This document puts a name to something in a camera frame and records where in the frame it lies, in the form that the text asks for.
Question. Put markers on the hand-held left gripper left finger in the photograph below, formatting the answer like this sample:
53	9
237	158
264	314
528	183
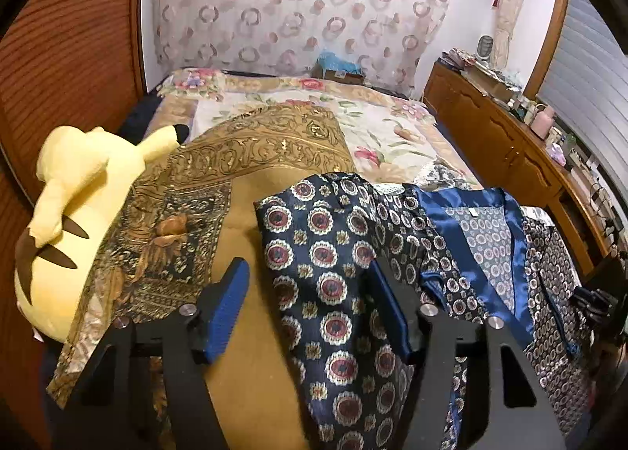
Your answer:
225	305

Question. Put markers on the pile of papers and boxes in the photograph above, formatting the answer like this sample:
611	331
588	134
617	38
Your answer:
483	77

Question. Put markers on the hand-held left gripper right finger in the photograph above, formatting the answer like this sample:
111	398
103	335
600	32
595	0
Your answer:
392	315

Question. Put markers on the navy patterned silk robe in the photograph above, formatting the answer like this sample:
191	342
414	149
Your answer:
490	244

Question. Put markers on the wooden sideboard cabinet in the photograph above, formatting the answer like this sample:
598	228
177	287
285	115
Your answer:
490	126

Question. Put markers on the small purple object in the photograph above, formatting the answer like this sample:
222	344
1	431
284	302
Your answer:
559	154

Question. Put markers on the navy medallion pajama pants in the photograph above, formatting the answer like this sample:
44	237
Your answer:
324	283

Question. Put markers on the gold patterned blanket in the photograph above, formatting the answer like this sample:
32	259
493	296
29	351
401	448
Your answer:
245	150

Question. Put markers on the cream floral bedspread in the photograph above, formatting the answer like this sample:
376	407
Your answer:
392	136

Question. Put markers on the grey patterned cloth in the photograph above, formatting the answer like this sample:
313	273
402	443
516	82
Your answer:
441	176

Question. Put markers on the yellow plush toy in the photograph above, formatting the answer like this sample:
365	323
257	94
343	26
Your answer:
73	175

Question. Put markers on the cardboard box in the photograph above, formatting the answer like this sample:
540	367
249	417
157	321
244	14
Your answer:
343	76

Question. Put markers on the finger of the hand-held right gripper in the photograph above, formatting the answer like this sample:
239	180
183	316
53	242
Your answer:
591	302

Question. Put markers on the row of small desk items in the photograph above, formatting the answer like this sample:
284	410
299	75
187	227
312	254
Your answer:
593	190

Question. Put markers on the brown ribbed wooden panel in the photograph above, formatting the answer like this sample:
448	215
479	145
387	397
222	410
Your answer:
73	37

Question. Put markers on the pink bottle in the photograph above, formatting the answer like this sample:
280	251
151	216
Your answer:
543	122

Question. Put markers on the small white fan heater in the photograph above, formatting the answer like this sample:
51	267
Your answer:
485	47

